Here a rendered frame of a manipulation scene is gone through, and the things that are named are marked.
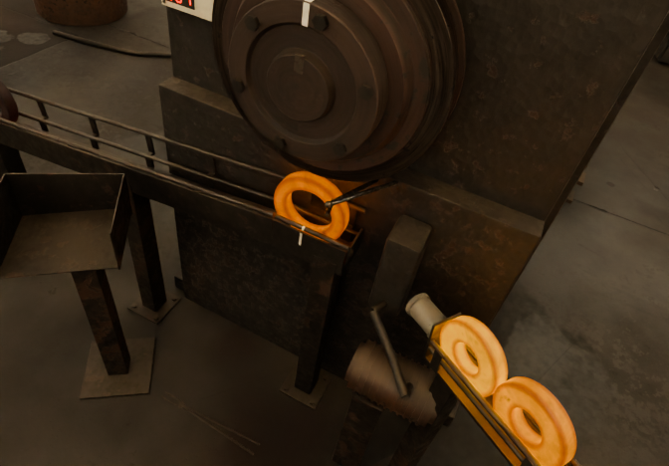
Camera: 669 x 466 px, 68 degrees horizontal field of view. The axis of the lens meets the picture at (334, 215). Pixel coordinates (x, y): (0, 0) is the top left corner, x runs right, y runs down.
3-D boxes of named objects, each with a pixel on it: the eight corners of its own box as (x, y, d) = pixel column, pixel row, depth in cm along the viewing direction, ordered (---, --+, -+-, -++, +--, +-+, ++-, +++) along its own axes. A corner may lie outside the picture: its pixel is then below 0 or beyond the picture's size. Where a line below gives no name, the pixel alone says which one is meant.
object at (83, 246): (75, 342, 163) (3, 172, 114) (158, 337, 168) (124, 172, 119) (60, 401, 148) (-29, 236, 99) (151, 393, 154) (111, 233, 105)
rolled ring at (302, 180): (349, 197, 105) (355, 188, 107) (274, 166, 109) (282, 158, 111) (337, 255, 117) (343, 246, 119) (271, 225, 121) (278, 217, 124)
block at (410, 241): (381, 277, 127) (402, 209, 111) (410, 290, 125) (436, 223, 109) (365, 306, 120) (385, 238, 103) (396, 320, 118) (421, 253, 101)
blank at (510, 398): (519, 357, 87) (506, 365, 86) (592, 433, 77) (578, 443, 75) (495, 405, 97) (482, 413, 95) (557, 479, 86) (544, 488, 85)
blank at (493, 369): (461, 299, 97) (448, 304, 96) (519, 358, 87) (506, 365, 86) (444, 347, 107) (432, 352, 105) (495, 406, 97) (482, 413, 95)
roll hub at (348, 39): (242, 118, 97) (243, -32, 78) (371, 170, 91) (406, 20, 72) (226, 131, 93) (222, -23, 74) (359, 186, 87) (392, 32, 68)
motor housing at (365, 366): (338, 421, 155) (368, 325, 119) (402, 457, 150) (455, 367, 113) (320, 460, 146) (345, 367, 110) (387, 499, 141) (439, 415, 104)
